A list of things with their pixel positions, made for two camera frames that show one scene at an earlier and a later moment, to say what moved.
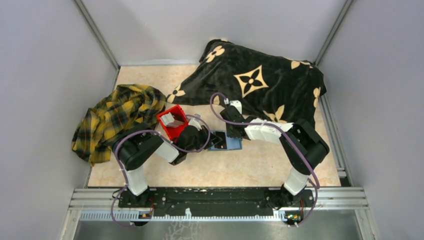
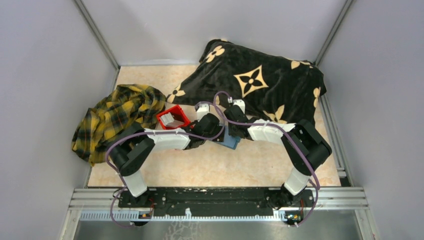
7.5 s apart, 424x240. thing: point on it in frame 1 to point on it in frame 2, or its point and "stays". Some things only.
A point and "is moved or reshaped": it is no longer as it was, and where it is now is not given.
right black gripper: [230, 134] stays
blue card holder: [232, 143] is moved or reshaped
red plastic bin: [178, 115] stays
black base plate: [216, 201] stays
